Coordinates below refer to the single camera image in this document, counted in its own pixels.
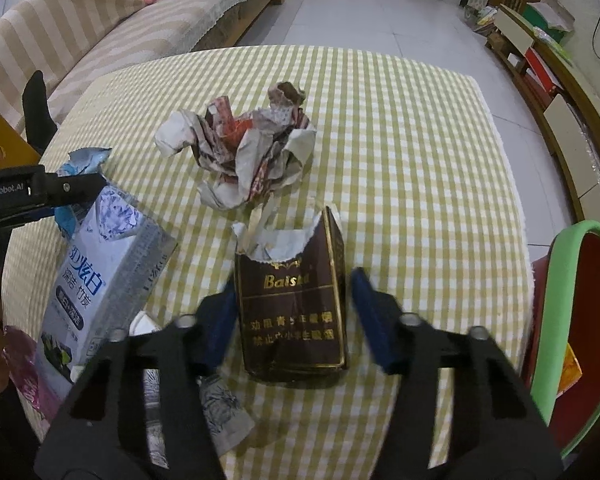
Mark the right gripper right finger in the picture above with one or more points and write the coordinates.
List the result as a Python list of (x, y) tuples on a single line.
[(497, 431)]

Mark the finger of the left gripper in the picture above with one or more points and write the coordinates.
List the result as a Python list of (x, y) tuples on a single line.
[(70, 190), (39, 126)]

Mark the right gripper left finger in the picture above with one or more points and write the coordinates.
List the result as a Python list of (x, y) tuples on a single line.
[(135, 412)]

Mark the blue white snack wrapper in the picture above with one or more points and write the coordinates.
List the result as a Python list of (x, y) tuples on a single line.
[(82, 161)]

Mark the pink plastic bag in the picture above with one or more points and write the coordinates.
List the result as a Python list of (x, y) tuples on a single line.
[(20, 354)]

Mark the newspaper ball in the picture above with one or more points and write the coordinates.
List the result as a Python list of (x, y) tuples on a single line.
[(247, 155)]

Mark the dark brown cigarette box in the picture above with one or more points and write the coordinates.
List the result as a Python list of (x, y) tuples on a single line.
[(292, 298)]

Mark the wooden side table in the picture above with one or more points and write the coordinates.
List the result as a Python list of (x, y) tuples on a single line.
[(14, 150)]

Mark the yellow packet in bin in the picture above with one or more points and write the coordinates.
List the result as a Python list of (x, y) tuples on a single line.
[(571, 372)]

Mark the red bin with green rim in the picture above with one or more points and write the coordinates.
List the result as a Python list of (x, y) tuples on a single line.
[(566, 310)]

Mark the striped beige sofa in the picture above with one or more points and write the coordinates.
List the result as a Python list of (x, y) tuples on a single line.
[(73, 42)]

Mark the crumpled grey paper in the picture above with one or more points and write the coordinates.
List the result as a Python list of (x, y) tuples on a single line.
[(226, 419)]

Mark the green checkered tablecloth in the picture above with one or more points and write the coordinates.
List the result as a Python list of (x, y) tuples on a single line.
[(409, 155)]

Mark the wooden tv cabinet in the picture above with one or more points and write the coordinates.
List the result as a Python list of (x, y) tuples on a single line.
[(561, 101)]

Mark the green box with papers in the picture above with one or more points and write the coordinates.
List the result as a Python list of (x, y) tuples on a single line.
[(550, 16)]

